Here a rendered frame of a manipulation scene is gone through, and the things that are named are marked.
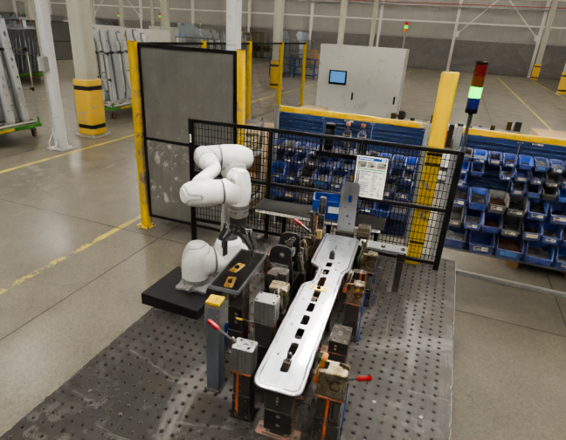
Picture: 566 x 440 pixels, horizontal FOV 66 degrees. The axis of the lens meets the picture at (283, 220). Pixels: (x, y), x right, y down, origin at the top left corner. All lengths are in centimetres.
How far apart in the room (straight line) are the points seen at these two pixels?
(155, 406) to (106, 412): 19
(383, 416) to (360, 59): 740
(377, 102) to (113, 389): 746
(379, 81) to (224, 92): 487
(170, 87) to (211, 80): 48
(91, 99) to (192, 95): 521
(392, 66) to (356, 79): 69
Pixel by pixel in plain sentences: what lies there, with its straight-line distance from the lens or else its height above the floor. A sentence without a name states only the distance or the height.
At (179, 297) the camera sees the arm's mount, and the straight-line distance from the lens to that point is 254.
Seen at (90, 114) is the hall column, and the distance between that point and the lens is 952.
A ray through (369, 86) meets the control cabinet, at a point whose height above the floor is 130.
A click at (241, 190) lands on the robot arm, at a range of 179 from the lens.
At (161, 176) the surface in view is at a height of 65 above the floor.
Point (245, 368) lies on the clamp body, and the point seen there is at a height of 97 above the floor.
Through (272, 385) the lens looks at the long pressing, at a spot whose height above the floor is 100.
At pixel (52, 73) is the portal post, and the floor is 129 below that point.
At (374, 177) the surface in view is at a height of 130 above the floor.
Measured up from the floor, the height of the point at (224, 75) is 176.
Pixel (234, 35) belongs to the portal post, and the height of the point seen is 208.
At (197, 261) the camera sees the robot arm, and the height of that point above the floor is 95.
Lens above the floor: 217
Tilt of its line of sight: 24 degrees down
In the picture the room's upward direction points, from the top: 4 degrees clockwise
